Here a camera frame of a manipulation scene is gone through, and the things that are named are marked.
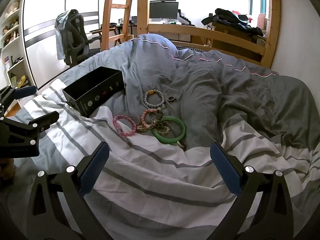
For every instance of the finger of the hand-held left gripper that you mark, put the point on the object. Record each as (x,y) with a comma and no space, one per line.
(42,120)
(25,91)

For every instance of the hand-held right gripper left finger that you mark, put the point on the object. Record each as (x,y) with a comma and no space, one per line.
(93,172)

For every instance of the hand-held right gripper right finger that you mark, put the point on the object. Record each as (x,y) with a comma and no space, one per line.
(225,170)

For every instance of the green jade bangle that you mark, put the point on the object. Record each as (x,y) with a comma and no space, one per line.
(182,130)

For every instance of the black cardboard box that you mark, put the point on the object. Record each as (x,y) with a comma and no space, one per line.
(110,85)

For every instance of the person's left hand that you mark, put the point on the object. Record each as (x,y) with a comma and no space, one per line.
(6,173)

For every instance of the yellow object on shelf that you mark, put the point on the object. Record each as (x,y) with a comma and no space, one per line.
(22,79)

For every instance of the white bookshelf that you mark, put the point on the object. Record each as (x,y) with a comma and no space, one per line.
(12,45)

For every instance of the white sliding door wardrobe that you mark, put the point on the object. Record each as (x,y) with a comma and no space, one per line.
(45,30)

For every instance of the light blue garment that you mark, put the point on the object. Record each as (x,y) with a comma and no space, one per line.
(60,35)

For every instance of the black office chair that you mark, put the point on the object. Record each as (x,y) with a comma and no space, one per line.
(80,42)

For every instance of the grey white striped duvet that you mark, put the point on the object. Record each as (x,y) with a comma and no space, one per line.
(200,92)

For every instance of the beige plush toy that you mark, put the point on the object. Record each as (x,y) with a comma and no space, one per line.
(12,8)

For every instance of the wooden ladder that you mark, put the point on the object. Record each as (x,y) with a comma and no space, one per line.
(107,17)

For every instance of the wooden desk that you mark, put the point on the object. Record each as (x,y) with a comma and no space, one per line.
(117,26)

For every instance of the checkered bed sheet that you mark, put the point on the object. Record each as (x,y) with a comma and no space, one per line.
(186,48)

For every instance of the pile of dark clothes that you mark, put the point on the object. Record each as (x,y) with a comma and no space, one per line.
(232,20)

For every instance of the black computer monitor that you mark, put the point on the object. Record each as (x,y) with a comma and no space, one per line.
(163,10)

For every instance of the wooden bunk bed frame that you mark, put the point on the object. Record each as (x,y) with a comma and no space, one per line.
(271,30)

